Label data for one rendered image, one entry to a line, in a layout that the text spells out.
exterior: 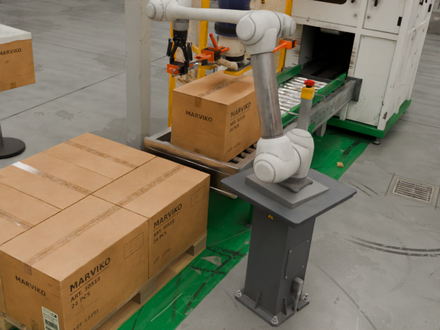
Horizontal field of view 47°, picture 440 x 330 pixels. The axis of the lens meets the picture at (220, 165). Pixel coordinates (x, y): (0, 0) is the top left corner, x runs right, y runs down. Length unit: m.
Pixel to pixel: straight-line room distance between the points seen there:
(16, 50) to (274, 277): 2.61
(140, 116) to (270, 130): 2.16
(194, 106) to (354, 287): 1.46
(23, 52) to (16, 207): 1.76
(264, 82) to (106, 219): 1.05
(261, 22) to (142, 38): 2.02
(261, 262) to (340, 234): 1.05
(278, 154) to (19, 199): 1.39
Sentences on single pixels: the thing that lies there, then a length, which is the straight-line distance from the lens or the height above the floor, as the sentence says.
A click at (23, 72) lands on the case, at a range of 4.29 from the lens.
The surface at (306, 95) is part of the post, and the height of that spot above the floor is 0.95.
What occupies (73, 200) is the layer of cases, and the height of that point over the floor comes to 0.54.
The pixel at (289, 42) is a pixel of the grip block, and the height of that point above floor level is 1.23.
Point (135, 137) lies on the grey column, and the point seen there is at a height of 0.18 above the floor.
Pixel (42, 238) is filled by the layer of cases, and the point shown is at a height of 0.54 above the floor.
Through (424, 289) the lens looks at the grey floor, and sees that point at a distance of 3.40.
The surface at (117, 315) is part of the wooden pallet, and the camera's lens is 2.84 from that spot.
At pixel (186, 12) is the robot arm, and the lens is 2.50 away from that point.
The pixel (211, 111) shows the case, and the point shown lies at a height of 0.88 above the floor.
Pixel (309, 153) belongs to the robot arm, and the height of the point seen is 0.96.
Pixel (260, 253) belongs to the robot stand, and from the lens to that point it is 2.73.
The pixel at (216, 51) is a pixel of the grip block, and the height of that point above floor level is 1.21.
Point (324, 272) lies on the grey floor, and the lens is 3.28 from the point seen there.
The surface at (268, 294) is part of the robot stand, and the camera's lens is 2.83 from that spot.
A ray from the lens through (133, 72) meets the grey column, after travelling 4.19.
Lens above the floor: 1.97
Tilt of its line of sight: 27 degrees down
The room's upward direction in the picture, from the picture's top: 4 degrees clockwise
